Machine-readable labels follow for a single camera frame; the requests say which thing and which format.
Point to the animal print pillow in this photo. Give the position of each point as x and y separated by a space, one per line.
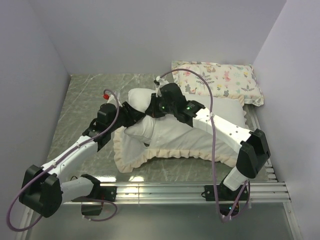
227 80

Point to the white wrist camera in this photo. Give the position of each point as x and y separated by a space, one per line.
159 83
111 99

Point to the right base electronics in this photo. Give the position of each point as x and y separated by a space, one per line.
225 209

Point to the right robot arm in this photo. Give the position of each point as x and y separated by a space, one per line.
188 125

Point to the white pillow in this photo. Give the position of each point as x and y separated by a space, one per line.
170 136

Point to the aluminium mounting rail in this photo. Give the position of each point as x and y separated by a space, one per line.
157 192

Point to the grey and cream ruffled pillowcase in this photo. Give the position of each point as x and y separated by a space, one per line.
130 154

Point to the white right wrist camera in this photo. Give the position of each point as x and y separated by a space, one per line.
159 83

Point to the black left base box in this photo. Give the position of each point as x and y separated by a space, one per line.
91 208

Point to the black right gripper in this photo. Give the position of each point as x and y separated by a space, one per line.
151 110

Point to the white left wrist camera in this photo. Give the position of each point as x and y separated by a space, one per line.
111 99

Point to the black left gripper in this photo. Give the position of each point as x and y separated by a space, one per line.
132 114

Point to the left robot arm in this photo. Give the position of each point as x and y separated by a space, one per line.
45 188

